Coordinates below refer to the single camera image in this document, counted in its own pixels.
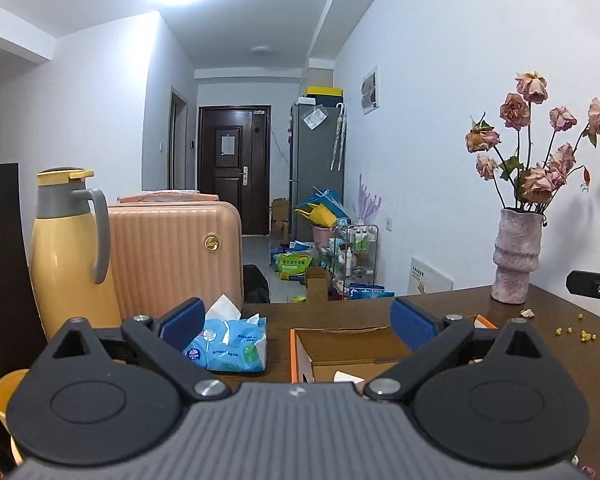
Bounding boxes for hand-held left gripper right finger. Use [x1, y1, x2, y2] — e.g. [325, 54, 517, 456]
[362, 296, 548, 403]

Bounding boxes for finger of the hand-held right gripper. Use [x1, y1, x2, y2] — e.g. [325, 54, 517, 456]
[566, 257, 600, 317]

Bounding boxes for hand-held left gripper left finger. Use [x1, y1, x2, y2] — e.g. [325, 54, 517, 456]
[45, 297, 233, 403]

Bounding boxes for orange-edged cardboard box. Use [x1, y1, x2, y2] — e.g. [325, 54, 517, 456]
[289, 314, 498, 386]

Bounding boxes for light blue tissue pack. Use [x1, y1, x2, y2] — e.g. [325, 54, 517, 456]
[182, 294, 268, 373]

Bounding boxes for scattered yellow crumbs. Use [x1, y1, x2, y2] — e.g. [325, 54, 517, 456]
[555, 312, 597, 342]

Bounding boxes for white board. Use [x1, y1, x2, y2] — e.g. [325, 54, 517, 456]
[407, 256, 454, 296]

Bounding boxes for blue flat pack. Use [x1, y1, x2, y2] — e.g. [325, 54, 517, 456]
[347, 284, 396, 301]

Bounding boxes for pink ribbed suitcase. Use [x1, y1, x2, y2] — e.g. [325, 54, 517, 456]
[107, 201, 244, 321]

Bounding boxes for pink textured vase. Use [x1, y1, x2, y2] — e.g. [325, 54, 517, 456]
[491, 207, 545, 305]

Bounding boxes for black bag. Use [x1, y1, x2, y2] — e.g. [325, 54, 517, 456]
[242, 264, 271, 304]

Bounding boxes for small brown cardboard box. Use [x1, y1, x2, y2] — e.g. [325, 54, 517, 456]
[305, 266, 331, 302]

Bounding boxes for bunch of dried pink roses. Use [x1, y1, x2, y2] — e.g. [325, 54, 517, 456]
[465, 71, 600, 216]

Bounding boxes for green printed bag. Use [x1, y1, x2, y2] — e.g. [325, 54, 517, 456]
[275, 252, 313, 282]

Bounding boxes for pink bucket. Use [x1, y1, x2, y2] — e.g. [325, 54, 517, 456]
[311, 224, 338, 248]

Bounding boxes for pale pink suitcase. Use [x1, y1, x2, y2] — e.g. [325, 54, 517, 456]
[117, 190, 221, 205]

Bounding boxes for yellow thermos jug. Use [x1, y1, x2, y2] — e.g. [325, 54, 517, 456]
[30, 167, 123, 341]

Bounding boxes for open cardboard box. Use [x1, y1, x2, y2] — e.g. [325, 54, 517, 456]
[271, 197, 291, 243]

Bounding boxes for yellow bag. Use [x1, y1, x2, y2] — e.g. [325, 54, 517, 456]
[294, 203, 338, 228]

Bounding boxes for dark brown entrance door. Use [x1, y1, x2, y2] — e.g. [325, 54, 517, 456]
[197, 105, 272, 237]

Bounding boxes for blue shopping bag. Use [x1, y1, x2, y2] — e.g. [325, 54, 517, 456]
[295, 187, 351, 221]

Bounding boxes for grey refrigerator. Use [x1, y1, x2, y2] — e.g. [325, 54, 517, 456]
[289, 101, 346, 241]

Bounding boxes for grey side door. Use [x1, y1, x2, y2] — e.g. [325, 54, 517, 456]
[169, 85, 188, 191]

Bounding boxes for dark wooden cabinet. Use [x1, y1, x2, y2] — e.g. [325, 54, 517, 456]
[0, 162, 48, 476]

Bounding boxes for yellow cup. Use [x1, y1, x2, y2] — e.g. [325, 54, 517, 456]
[0, 369, 31, 466]

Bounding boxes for white folded umbrella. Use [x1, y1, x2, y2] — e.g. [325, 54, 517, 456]
[330, 102, 348, 171]

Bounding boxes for clear plastic bag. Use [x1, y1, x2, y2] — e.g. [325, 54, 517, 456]
[302, 107, 328, 131]

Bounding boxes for yellow box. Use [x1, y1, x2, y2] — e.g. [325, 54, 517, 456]
[305, 86, 344, 103]

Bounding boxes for wire rack cart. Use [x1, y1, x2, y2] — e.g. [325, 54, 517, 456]
[330, 224, 379, 291]

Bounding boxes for purple wall decal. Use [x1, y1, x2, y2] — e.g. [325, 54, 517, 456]
[357, 174, 382, 223]

